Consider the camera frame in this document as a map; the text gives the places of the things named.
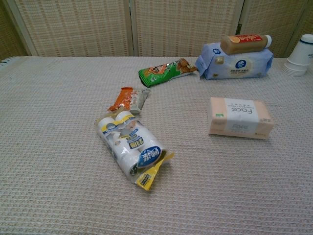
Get red label milk tea bottle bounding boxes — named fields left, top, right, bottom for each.
left=220, top=34, right=272, bottom=55

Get stack of white paper cups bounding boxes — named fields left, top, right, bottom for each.
left=282, top=34, right=313, bottom=77

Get orange snack bar wrapper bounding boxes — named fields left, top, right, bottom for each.
left=107, top=87, right=151, bottom=115

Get green snack bag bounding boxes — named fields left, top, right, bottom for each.
left=138, top=57, right=198, bottom=88

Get white toilet roll pack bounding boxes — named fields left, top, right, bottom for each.
left=94, top=110, right=176, bottom=192

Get blue tissue pack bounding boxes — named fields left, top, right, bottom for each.
left=195, top=42, right=274, bottom=80

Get pink facial tissue pack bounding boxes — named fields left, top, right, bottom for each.
left=207, top=97, right=274, bottom=140

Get beige woven tablecloth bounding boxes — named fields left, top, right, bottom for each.
left=0, top=56, right=313, bottom=235

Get woven folding screen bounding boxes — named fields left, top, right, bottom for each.
left=0, top=0, right=313, bottom=58

